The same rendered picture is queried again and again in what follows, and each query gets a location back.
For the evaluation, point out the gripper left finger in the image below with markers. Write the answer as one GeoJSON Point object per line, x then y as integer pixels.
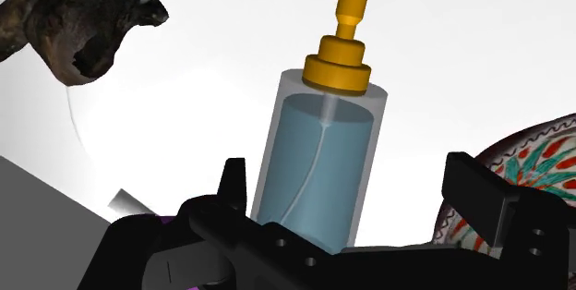
{"type": "Point", "coordinates": [234, 190]}

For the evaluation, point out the red and teal patterned plate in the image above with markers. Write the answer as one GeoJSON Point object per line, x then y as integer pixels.
{"type": "Point", "coordinates": [540, 163]}

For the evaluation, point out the dark brown gnarled figure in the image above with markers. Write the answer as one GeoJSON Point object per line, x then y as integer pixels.
{"type": "Point", "coordinates": [72, 14]}

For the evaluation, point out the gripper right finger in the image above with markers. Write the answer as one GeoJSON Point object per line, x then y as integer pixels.
{"type": "Point", "coordinates": [481, 190]}

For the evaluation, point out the clear pump bottle yellow top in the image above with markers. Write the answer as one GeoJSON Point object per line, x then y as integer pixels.
{"type": "Point", "coordinates": [315, 167]}

